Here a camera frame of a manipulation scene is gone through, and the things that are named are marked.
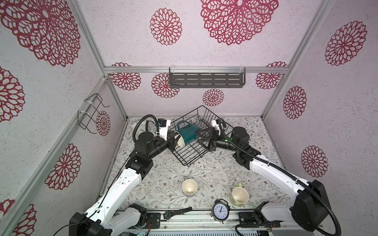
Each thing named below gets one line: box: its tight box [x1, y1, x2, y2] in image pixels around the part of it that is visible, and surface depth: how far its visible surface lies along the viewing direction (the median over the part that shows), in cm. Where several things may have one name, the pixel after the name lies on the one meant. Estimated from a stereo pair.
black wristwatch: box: [163, 206, 193, 220], surface depth 78 cm
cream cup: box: [181, 178, 198, 198], surface depth 80 cm
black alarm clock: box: [210, 198, 231, 225], surface depth 76 cm
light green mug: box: [231, 182, 250, 207], surface depth 77 cm
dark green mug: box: [174, 120, 201, 148], surface depth 66 cm
